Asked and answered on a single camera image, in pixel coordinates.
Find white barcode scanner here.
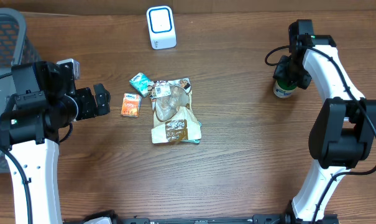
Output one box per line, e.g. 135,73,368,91
146,6,177,50

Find teal wet wipes pack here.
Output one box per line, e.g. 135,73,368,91
183,121,202,144

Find grey plastic mesh basket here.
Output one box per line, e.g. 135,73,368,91
0,7,42,174

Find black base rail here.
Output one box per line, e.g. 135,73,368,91
64,210,312,224

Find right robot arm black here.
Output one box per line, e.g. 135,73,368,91
268,19,376,223

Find clear plastic snack bag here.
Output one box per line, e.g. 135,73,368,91
148,78,199,144

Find green lid jar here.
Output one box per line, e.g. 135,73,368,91
273,80,297,98

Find teal tissue pack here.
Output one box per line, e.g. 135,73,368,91
129,72,152,97

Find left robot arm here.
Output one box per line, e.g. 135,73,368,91
0,59,111,223

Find orange tissue pack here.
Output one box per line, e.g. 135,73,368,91
121,93,142,118

